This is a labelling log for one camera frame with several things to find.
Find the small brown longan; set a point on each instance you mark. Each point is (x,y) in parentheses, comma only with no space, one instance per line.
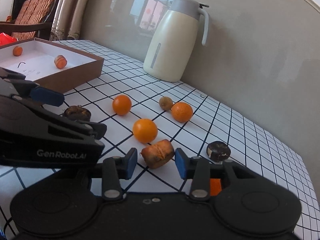
(165,103)

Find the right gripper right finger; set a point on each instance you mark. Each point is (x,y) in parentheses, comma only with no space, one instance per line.
(200,171)

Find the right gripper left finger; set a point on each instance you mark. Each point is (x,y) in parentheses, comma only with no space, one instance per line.
(112,170)

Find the cream thermos jug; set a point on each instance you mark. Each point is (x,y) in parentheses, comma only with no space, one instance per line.
(174,39)

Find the wooden chair with cushion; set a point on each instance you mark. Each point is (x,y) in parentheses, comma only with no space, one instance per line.
(35,19)

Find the red plastic bag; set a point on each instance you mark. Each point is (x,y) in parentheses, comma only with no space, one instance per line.
(6,39)

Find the small orange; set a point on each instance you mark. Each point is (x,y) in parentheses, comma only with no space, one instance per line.
(121,104)

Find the small orange fruit in box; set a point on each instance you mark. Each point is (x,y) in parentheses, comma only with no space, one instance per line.
(17,51)

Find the peeled orange piece in box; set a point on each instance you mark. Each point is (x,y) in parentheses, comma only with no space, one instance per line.
(60,62)

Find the beige curtain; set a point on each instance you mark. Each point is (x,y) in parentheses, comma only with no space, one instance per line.
(68,20)

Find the dark brown dried fruit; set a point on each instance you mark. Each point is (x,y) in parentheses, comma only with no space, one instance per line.
(77,113)

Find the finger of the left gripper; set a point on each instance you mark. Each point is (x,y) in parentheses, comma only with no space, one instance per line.
(93,129)
(15,84)

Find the dark chestnut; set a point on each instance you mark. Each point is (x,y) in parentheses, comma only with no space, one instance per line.
(218,151)

